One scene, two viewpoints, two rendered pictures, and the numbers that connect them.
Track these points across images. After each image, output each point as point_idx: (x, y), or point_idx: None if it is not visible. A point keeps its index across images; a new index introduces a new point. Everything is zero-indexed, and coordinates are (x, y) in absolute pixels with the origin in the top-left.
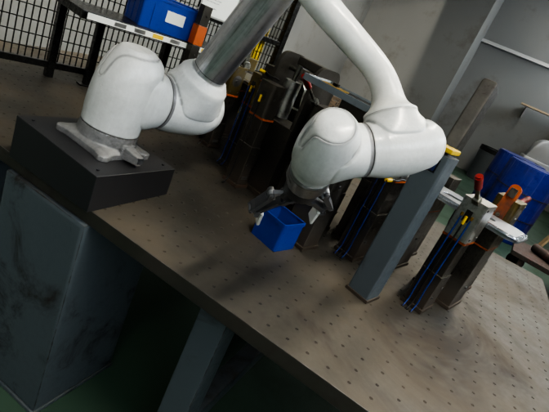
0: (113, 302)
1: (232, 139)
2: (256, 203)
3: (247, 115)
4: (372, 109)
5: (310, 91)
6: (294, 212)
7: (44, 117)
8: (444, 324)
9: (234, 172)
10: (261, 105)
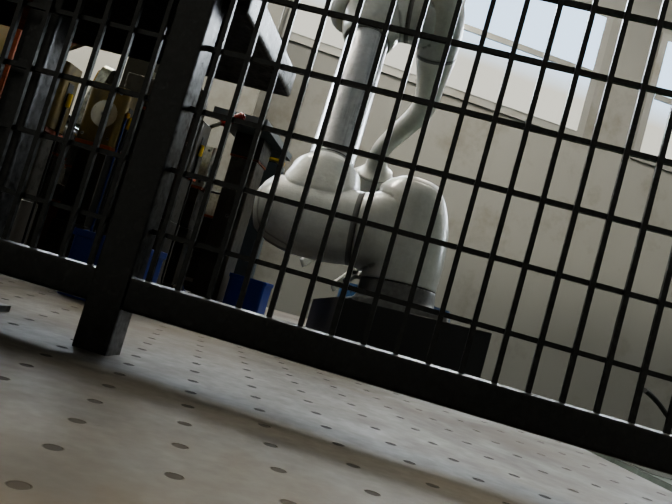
0: None
1: (88, 224)
2: None
3: (111, 171)
4: (390, 176)
5: (217, 126)
6: (225, 273)
7: (453, 324)
8: None
9: (160, 273)
10: (198, 161)
